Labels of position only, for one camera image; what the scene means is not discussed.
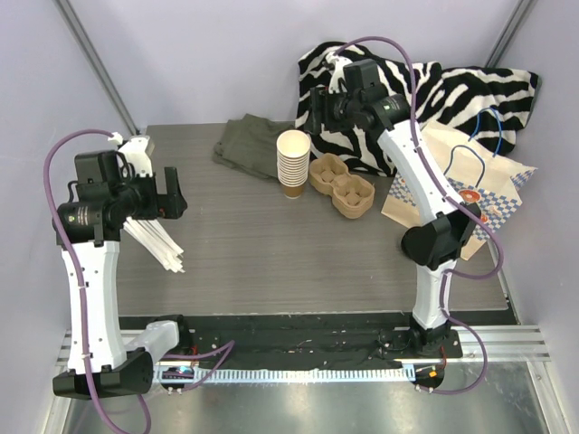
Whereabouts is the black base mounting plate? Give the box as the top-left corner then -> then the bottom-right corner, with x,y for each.
119,311 -> 465,370

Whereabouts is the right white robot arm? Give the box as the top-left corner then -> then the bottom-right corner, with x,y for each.
306,54 -> 480,357

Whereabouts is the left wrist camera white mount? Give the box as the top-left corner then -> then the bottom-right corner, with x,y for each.
108,132 -> 155,177

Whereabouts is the bundle of white straws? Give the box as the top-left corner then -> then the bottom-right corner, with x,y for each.
123,218 -> 185,273

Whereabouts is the olive green folded cloth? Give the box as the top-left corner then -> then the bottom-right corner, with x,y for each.
212,114 -> 294,180

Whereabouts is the zebra print cloth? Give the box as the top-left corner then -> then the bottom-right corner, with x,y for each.
295,42 -> 542,176

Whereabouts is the cardboard cup carrier tray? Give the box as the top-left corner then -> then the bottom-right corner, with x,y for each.
308,154 -> 375,220

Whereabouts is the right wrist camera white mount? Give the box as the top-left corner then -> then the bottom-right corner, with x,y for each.
326,52 -> 352,94

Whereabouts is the white slotted cable duct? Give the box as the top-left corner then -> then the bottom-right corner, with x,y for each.
153,364 -> 415,388

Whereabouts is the printed paper takeout bag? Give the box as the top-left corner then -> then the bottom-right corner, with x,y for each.
382,121 -> 536,260

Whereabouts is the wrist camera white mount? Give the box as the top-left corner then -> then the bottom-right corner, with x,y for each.
326,52 -> 352,94
108,132 -> 155,177

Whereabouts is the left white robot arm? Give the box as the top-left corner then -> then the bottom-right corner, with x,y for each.
52,146 -> 193,400

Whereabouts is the stack of paper cups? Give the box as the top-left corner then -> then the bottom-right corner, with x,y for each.
276,130 -> 311,199

